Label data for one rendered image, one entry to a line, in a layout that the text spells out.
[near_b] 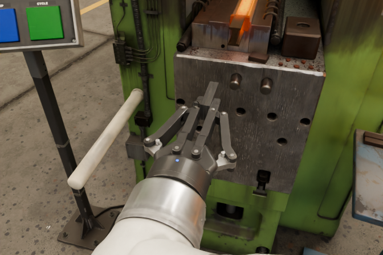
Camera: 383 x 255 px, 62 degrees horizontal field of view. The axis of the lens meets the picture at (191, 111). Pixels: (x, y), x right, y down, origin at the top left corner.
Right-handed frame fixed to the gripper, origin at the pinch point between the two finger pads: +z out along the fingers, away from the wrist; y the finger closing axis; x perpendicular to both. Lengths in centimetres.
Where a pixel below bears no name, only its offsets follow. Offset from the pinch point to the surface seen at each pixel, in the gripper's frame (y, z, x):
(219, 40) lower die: -4.9, 35.0, -5.7
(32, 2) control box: -47, 21, 5
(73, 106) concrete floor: -115, 106, -100
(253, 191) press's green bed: 10, 31, -57
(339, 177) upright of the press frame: 41, 50, -62
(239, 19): 0.1, 30.5, 2.1
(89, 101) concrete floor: -108, 115, -100
